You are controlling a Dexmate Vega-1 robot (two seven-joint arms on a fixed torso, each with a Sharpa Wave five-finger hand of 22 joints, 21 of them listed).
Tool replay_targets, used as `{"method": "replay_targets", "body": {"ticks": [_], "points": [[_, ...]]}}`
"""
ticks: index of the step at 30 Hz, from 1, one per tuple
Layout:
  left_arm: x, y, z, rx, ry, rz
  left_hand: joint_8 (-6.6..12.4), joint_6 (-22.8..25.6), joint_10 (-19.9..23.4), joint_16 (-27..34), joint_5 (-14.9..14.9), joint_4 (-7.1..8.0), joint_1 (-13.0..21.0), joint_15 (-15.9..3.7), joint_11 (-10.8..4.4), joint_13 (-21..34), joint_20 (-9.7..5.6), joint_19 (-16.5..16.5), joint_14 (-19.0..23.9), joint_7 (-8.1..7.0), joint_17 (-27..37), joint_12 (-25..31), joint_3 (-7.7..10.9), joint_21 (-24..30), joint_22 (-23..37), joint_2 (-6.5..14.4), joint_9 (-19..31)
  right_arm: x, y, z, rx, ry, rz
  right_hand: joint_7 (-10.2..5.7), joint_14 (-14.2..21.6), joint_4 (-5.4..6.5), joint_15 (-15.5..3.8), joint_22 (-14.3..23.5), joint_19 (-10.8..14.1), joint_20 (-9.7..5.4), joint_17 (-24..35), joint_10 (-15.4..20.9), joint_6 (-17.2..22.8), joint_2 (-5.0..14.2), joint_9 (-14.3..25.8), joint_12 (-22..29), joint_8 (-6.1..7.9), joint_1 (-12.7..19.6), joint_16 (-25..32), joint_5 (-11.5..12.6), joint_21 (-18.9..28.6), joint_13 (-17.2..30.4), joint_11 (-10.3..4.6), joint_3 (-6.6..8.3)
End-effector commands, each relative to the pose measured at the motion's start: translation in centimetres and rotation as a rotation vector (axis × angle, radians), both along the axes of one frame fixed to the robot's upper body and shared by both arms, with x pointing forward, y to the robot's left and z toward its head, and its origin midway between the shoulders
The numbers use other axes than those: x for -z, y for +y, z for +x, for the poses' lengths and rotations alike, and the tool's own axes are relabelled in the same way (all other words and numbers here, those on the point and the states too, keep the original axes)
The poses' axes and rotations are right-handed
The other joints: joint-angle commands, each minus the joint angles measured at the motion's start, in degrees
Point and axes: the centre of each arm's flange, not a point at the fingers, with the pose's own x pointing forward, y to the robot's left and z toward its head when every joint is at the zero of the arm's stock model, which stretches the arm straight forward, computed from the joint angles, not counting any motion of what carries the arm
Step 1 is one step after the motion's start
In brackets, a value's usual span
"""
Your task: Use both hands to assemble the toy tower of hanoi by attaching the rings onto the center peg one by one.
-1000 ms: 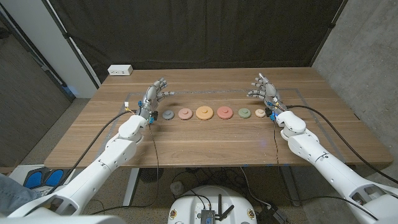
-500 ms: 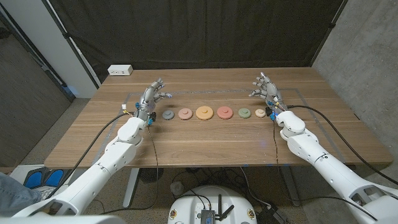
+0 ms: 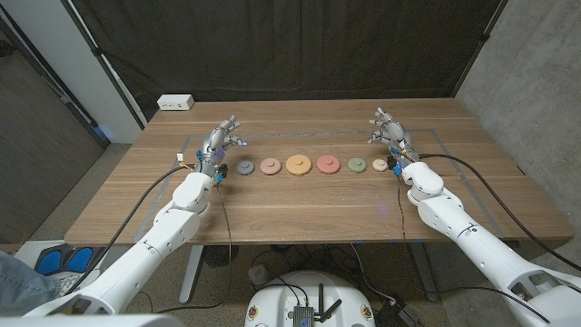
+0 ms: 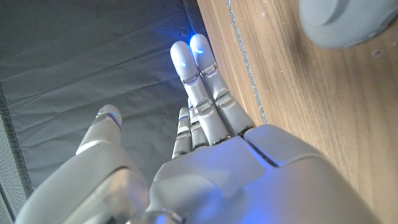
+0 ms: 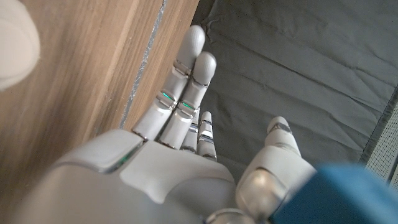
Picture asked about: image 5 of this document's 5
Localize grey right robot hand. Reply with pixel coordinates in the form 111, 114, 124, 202
9, 24, 318, 224

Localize grey tape outline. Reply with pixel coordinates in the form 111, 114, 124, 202
119, 0, 168, 129

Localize blue right wrist clip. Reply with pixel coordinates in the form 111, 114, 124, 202
269, 164, 398, 224

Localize small beige toy ring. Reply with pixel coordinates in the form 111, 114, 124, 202
0, 0, 42, 91

